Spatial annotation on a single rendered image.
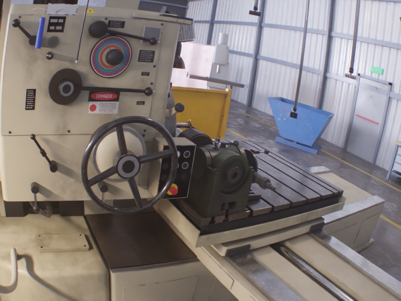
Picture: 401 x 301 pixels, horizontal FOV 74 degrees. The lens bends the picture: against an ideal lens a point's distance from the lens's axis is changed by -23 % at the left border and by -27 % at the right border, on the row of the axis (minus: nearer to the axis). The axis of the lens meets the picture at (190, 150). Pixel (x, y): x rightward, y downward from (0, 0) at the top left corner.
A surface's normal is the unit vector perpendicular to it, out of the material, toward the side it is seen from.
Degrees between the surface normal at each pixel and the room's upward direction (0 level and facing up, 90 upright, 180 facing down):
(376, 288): 0
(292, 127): 90
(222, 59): 90
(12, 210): 90
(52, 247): 0
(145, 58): 90
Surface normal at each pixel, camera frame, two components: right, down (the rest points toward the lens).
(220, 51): -0.14, 0.27
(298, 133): -0.54, 0.17
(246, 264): 0.15, -0.94
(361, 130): -0.87, 0.01
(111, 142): 0.22, -0.10
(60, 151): 0.47, 0.33
